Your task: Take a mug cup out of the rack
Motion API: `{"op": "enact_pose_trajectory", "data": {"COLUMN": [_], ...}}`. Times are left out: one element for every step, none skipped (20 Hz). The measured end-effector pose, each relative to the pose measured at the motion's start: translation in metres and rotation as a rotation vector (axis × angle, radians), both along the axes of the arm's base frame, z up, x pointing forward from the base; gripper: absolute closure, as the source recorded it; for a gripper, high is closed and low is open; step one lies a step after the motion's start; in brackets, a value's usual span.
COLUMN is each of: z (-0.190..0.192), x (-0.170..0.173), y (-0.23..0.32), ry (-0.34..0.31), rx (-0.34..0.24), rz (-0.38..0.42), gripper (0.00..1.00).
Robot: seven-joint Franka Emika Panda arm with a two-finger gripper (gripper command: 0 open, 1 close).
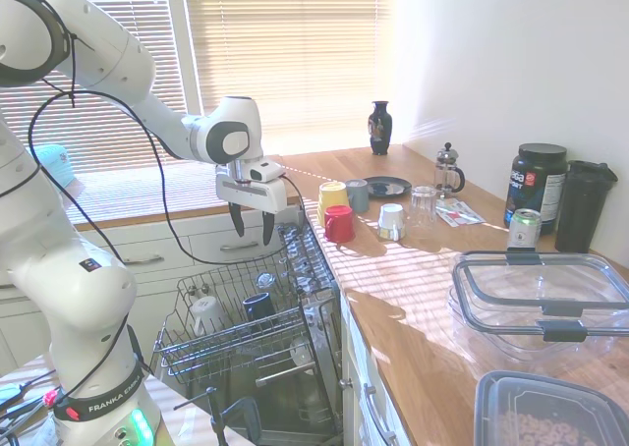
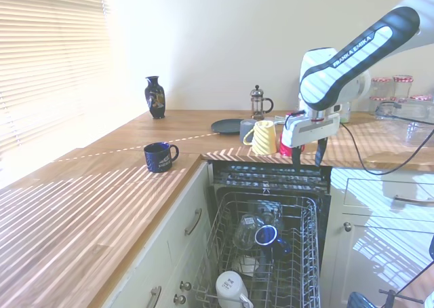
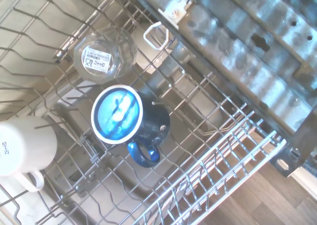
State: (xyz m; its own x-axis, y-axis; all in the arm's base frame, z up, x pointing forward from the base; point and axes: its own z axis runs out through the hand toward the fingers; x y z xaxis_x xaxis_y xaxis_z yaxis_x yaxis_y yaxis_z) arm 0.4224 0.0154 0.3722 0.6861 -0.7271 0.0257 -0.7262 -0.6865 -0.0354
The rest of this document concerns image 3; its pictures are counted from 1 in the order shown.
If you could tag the dark blue ceramic mug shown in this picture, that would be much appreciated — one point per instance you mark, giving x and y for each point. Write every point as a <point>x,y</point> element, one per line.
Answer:
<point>148,118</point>

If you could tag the dishwasher metal body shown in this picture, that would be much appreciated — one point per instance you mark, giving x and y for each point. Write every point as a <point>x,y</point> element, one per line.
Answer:
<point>247,49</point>

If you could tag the white dishwasher latch bracket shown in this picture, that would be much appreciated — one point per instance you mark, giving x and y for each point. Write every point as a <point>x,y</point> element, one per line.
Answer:
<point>173,14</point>

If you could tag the clear glass with label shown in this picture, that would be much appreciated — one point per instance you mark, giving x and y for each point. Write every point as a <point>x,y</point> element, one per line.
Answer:
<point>99,59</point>

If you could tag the white ceramic mug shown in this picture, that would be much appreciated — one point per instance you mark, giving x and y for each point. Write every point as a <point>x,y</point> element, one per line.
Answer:
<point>24,145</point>

